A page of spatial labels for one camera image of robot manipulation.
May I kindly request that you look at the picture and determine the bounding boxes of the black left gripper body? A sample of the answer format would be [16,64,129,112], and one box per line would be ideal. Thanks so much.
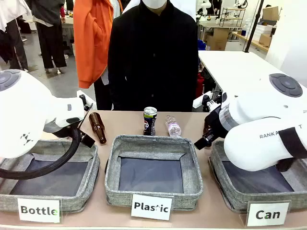
[80,130,96,149]

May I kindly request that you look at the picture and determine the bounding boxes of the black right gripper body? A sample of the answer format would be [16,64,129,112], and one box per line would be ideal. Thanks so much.
[205,105,228,142]

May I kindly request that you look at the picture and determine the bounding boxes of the clear plastic bottle purple label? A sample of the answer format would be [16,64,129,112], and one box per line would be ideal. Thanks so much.
[165,115,182,138]

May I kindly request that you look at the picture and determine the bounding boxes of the dark blue drink can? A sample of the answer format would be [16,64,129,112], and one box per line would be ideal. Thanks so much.
[143,106,158,136]

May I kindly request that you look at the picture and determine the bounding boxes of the grey fabric basket plastic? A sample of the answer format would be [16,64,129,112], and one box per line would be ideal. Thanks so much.
[104,134,204,211]

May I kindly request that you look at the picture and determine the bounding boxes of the grey fabric basket can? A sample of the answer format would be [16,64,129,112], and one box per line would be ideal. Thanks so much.
[208,139,307,213]

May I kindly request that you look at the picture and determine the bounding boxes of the grey fabric basket bottle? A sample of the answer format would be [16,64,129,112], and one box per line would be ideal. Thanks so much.
[0,139,101,213]

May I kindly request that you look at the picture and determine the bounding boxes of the white sign reading Can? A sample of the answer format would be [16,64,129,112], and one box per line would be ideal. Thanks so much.
[246,201,291,227]

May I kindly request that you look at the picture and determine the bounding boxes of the red fire extinguisher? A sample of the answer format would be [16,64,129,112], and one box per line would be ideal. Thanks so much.
[196,72,205,99]

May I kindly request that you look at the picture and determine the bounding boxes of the white sign reading Plastic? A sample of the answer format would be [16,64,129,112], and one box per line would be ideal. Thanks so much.
[130,194,174,221]

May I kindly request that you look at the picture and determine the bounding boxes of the white sign reading Bottle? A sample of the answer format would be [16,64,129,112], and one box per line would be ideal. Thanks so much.
[17,197,63,223]

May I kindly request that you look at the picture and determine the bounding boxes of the large cardboard box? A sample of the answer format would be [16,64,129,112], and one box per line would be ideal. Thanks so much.
[206,28,230,51]

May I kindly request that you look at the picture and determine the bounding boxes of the person in black clothes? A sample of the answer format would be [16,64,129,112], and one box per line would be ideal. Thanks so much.
[107,0,200,113]

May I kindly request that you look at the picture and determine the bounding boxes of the wooden workbench top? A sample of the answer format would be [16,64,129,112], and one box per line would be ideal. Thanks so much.
[231,31,269,52]

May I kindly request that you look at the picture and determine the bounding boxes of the person in orange jacket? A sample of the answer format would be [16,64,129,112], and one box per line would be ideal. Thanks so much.
[73,0,124,111]

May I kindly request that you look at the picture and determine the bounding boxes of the small cardboard box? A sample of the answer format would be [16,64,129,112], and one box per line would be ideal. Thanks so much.
[259,33,273,47]

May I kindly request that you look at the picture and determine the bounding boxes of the black slanted pole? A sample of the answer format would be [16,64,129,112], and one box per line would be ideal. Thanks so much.
[243,0,264,53]

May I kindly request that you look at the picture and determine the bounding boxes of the person in grey top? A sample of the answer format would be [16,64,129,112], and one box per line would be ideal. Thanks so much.
[25,0,68,74]

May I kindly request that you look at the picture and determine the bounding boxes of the cardboard box on shelf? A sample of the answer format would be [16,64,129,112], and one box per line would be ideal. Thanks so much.
[262,6,280,22]

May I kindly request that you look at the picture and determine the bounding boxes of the person in white shirt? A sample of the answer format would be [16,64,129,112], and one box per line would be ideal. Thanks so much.
[0,0,33,72]

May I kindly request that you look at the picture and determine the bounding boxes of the white face mask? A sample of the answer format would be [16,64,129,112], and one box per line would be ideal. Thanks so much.
[141,0,168,10]

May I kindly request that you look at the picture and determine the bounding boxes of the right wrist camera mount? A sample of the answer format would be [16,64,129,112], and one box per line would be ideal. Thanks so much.
[201,92,223,113]

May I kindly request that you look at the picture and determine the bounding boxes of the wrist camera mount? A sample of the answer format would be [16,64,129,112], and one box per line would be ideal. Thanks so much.
[77,94,94,132]
[201,92,223,113]

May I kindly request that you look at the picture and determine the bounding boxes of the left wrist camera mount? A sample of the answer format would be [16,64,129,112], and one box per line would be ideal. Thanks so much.
[77,94,94,132]

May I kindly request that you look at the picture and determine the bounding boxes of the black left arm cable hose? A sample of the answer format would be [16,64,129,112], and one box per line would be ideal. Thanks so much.
[0,124,83,180]

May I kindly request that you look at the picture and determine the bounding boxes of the black wire shelf rack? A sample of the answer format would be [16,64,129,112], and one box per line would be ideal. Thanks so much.
[219,7,247,27]

